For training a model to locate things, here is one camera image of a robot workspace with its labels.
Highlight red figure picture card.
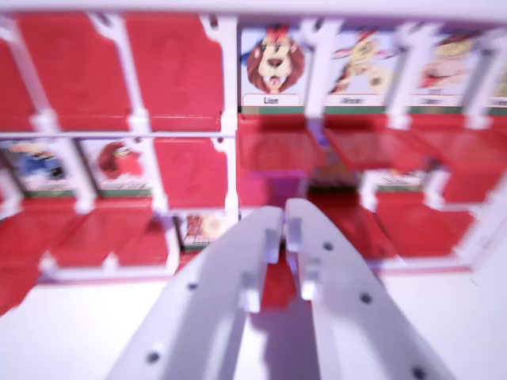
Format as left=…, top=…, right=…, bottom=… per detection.
left=80, top=138, right=154, bottom=198

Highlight lion picture card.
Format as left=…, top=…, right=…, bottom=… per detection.
left=239, top=24, right=309, bottom=116

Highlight red board flap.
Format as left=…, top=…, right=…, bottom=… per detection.
left=125, top=13, right=223, bottom=132
left=16, top=14, right=135, bottom=132
left=238, top=169, right=311, bottom=208
left=153, top=137, right=230, bottom=210
left=236, top=113, right=329, bottom=174

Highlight blue figure picture card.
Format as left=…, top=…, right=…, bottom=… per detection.
left=6, top=139, right=77, bottom=200

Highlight red and white game board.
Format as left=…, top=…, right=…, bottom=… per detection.
left=0, top=9, right=507, bottom=317

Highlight giraffe picture card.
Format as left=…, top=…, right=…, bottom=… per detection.
left=323, top=28, right=398, bottom=116

